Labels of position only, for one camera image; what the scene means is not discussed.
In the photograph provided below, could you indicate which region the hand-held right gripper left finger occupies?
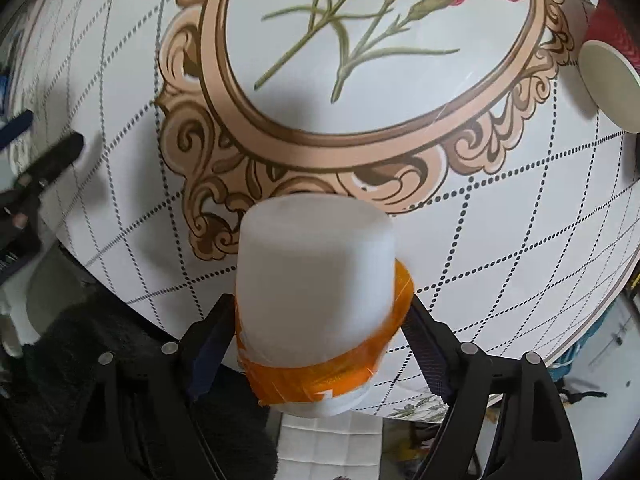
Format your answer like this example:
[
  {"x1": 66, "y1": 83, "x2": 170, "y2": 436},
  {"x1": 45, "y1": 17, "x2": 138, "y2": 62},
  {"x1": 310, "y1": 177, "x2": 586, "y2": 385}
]
[{"x1": 70, "y1": 294, "x2": 237, "y2": 480}]

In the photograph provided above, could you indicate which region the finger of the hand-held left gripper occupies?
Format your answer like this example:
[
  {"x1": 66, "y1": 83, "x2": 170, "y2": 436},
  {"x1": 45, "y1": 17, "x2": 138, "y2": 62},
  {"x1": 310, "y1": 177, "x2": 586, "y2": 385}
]
[
  {"x1": 0, "y1": 110, "x2": 35, "y2": 152},
  {"x1": 15, "y1": 132, "x2": 86, "y2": 190}
]

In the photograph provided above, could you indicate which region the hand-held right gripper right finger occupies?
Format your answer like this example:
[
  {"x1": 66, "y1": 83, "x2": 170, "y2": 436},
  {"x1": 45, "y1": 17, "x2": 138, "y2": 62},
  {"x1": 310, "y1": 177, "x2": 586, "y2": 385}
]
[{"x1": 400, "y1": 298, "x2": 583, "y2": 480}]

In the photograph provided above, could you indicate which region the white cup with orange tape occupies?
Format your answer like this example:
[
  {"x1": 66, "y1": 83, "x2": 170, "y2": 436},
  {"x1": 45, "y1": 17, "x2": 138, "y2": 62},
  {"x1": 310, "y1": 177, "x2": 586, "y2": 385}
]
[{"x1": 234, "y1": 197, "x2": 416, "y2": 417}]

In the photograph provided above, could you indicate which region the red cup with white lid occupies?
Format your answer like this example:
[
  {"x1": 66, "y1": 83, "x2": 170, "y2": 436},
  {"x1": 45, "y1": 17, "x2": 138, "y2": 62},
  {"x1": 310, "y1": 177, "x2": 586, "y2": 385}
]
[{"x1": 577, "y1": 0, "x2": 640, "y2": 135}]

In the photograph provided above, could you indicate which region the black furry cloth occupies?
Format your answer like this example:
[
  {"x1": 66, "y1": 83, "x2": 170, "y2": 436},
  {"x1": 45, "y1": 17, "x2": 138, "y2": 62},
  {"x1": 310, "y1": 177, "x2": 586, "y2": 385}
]
[{"x1": 0, "y1": 287, "x2": 280, "y2": 480}]

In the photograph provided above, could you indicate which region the floral printed tablecloth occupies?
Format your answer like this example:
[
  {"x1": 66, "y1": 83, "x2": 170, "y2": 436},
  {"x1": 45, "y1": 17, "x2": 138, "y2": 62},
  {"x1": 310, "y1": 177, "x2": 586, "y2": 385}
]
[{"x1": 10, "y1": 0, "x2": 640, "y2": 418}]

